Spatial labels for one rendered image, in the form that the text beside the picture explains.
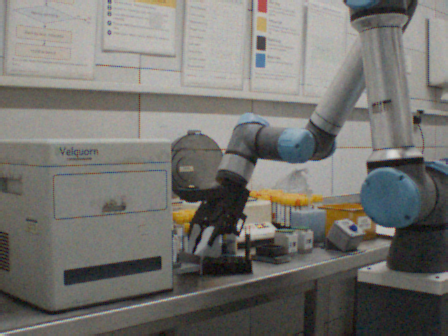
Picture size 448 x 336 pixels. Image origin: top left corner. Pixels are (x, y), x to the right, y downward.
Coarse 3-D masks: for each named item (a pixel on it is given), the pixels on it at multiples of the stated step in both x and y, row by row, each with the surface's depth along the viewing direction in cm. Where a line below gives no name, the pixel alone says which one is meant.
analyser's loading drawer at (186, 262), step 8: (184, 256) 132; (192, 256) 130; (200, 256) 128; (176, 264) 124; (184, 264) 129; (192, 264) 129; (200, 264) 128; (176, 272) 124; (184, 272) 126; (200, 272) 129
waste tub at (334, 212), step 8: (320, 208) 184; (328, 208) 182; (336, 208) 179; (344, 208) 178; (352, 208) 191; (360, 208) 178; (328, 216) 182; (336, 216) 180; (344, 216) 177; (352, 216) 176; (360, 216) 178; (328, 224) 182; (360, 224) 179; (368, 224) 181; (328, 232) 182; (368, 232) 182
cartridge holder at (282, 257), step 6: (258, 246) 153; (264, 246) 156; (270, 246) 156; (276, 246) 155; (282, 246) 153; (258, 252) 153; (264, 252) 152; (270, 252) 150; (276, 252) 151; (282, 252) 153; (252, 258) 154; (258, 258) 153; (264, 258) 152; (270, 258) 150; (276, 258) 149; (282, 258) 150; (288, 258) 152
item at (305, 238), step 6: (294, 228) 163; (300, 228) 162; (306, 228) 162; (300, 234) 162; (306, 234) 162; (312, 234) 164; (300, 240) 162; (306, 240) 162; (312, 240) 164; (300, 246) 162; (306, 246) 162; (312, 246) 164; (300, 252) 162; (306, 252) 162
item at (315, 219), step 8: (296, 216) 170; (304, 216) 169; (312, 216) 171; (320, 216) 174; (296, 224) 170; (304, 224) 169; (312, 224) 171; (320, 224) 174; (320, 232) 174; (320, 240) 174
